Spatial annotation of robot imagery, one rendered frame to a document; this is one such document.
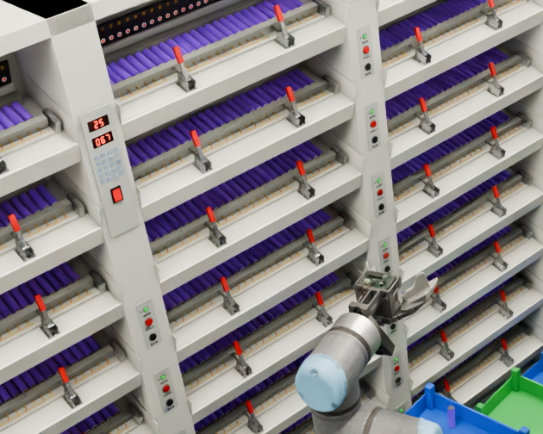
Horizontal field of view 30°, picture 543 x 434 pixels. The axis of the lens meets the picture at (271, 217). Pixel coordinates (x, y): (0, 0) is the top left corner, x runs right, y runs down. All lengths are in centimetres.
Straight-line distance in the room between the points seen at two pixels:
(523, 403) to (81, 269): 136
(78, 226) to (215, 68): 44
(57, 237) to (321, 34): 74
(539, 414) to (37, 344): 146
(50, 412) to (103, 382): 13
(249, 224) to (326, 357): 69
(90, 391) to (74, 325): 19
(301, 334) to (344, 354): 88
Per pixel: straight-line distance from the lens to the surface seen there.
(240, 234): 229
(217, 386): 248
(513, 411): 294
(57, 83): 195
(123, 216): 207
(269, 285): 244
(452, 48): 262
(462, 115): 270
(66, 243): 204
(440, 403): 269
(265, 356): 253
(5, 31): 187
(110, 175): 202
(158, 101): 206
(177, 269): 222
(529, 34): 291
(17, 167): 194
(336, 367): 169
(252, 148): 223
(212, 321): 236
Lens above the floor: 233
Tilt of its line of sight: 31 degrees down
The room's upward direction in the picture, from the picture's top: 9 degrees counter-clockwise
